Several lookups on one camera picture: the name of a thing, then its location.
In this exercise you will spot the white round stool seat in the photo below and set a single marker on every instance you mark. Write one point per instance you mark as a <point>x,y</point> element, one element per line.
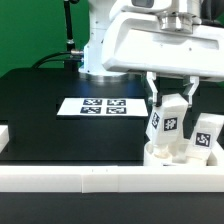
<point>180,153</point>

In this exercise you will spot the white fence front wall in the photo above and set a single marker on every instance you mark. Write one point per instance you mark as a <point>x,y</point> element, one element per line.
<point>110,179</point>

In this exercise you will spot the black camera pole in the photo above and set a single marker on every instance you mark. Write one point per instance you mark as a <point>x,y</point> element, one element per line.
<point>69,64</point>

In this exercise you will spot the white fence left wall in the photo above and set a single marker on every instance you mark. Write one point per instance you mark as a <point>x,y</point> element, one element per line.
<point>4,136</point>

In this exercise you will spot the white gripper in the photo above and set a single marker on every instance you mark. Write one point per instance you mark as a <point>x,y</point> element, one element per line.
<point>167,37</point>

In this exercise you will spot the white marker sheet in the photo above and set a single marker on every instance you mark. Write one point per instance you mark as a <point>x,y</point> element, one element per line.
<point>103,107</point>

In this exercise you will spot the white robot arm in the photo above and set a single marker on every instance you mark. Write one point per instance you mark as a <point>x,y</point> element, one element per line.
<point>99,22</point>

